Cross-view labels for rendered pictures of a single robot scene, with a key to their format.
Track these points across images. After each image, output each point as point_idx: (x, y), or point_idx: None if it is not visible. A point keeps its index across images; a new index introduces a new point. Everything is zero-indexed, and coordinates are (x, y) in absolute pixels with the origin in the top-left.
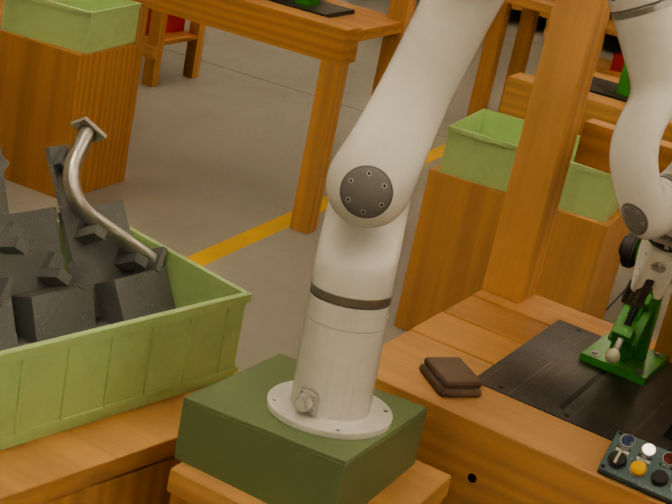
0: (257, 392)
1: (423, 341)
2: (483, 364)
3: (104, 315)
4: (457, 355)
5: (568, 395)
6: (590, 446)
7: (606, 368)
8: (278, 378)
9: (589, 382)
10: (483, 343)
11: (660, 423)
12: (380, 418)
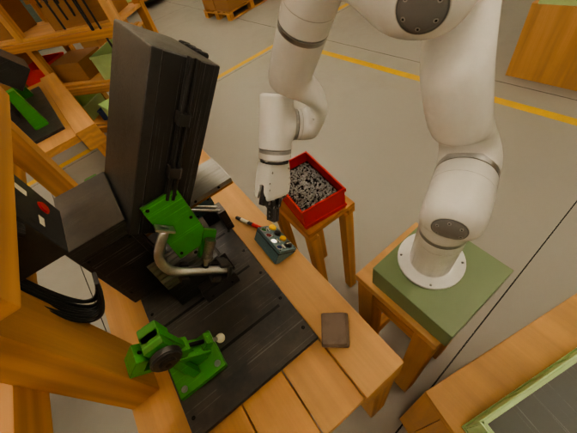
0: (470, 278)
1: (322, 412)
2: (292, 374)
3: None
4: (305, 387)
5: (265, 319)
6: (285, 270)
7: (219, 350)
8: (456, 297)
9: (241, 334)
10: (276, 409)
11: (232, 291)
12: (405, 246)
